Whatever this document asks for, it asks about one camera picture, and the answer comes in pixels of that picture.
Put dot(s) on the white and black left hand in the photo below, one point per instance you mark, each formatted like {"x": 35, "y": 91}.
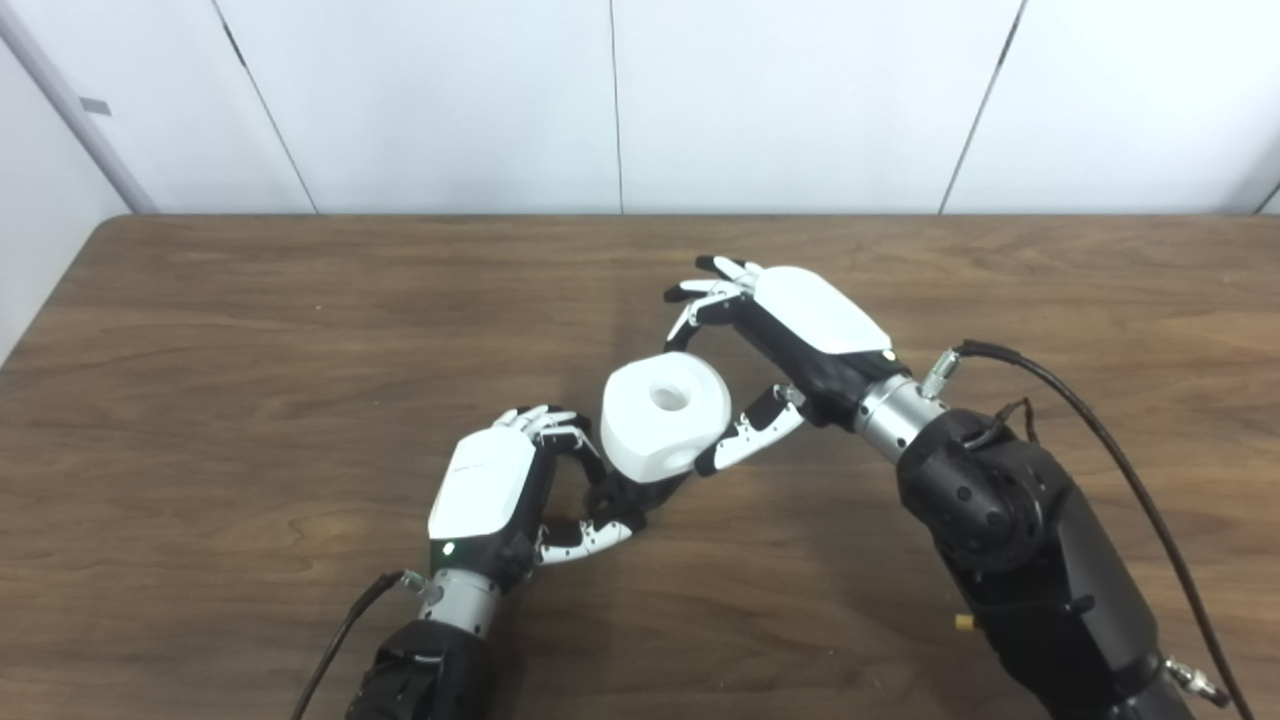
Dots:
{"x": 480, "y": 490}

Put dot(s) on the white and black right hand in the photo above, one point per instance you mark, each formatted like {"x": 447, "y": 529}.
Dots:
{"x": 815, "y": 315}

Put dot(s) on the round white piece with holes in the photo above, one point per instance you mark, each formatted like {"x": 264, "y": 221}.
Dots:
{"x": 645, "y": 440}

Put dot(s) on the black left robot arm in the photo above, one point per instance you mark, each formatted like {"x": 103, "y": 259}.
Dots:
{"x": 430, "y": 670}

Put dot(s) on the small grey tape label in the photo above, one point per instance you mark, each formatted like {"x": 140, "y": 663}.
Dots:
{"x": 95, "y": 106}

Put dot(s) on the grey wall corner strip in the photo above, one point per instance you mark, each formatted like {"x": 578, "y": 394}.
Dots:
{"x": 75, "y": 110}

